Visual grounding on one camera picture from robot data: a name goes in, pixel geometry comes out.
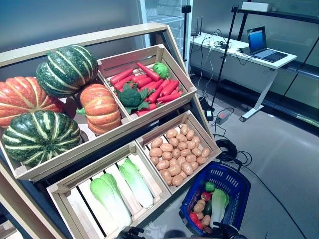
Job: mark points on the black router with antennas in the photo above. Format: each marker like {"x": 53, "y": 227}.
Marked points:
{"x": 197, "y": 33}

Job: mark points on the white box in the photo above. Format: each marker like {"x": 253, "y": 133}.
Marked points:
{"x": 256, "y": 6}

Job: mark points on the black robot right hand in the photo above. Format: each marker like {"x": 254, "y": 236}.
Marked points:
{"x": 227, "y": 232}

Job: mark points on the black power adapter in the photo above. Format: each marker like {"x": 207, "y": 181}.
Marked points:
{"x": 208, "y": 114}

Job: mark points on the wooden potato crate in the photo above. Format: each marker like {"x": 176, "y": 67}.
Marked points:
{"x": 203, "y": 129}

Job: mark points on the wooden display stand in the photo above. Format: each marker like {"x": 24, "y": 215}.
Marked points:
{"x": 99, "y": 35}

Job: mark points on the large orange pumpkin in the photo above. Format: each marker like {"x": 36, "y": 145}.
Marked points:
{"x": 22, "y": 98}

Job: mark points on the napa cabbage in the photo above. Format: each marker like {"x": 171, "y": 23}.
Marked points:
{"x": 219, "y": 201}
{"x": 109, "y": 199}
{"x": 135, "y": 183}

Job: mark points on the light green round cabbage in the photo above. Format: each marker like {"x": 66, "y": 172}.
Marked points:
{"x": 160, "y": 69}

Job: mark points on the open grey laptop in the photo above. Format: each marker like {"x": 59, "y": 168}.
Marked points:
{"x": 258, "y": 39}

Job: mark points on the black sensor pole stand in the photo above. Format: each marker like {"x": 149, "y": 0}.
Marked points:
{"x": 185, "y": 30}

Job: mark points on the dark green broccoli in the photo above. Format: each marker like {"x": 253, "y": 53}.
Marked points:
{"x": 130, "y": 97}

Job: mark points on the red carrot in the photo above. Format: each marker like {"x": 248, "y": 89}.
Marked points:
{"x": 171, "y": 87}
{"x": 144, "y": 82}
{"x": 169, "y": 98}
{"x": 123, "y": 84}
{"x": 155, "y": 94}
{"x": 121, "y": 76}
{"x": 148, "y": 71}
{"x": 142, "y": 112}

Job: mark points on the green bell pepper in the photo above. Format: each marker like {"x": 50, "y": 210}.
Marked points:
{"x": 210, "y": 186}

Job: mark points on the wooden carrot crate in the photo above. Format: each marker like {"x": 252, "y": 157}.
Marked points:
{"x": 174, "y": 74}

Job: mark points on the black window base rail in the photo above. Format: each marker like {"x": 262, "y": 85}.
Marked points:
{"x": 294, "y": 109}

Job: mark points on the small orange pumpkin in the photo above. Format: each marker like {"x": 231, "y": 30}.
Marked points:
{"x": 101, "y": 108}

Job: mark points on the blue plastic shopping basket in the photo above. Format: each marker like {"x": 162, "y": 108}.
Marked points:
{"x": 231, "y": 179}

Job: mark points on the white desk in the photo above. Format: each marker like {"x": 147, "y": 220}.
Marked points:
{"x": 236, "y": 69}

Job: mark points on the glass door fridge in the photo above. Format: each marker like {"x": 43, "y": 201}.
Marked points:
{"x": 164, "y": 15}

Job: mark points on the small tan potato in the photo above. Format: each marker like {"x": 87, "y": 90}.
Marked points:
{"x": 206, "y": 220}
{"x": 201, "y": 202}
{"x": 198, "y": 207}

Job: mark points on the wooden slatted cabbage crate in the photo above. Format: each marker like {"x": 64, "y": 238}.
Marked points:
{"x": 82, "y": 216}

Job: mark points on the tall black tripod stand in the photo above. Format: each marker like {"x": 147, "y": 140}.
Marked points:
{"x": 223, "y": 59}

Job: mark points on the black shelf rack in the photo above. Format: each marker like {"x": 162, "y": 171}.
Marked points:
{"x": 286, "y": 13}

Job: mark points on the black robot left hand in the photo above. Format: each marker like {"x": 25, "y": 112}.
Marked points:
{"x": 129, "y": 233}

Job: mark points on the dark green cucumber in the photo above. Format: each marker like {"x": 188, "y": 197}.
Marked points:
{"x": 208, "y": 207}

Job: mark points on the red apple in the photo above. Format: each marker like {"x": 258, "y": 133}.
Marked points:
{"x": 206, "y": 196}

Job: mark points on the red tomato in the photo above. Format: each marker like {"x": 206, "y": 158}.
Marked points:
{"x": 194, "y": 217}
{"x": 199, "y": 224}

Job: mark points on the large wooden pumpkin crate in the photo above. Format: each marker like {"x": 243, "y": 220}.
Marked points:
{"x": 74, "y": 150}

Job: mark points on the grey power strip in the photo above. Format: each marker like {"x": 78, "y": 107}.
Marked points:
{"x": 223, "y": 116}

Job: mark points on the green striped pumpkin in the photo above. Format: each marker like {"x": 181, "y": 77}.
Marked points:
{"x": 41, "y": 138}
{"x": 67, "y": 71}

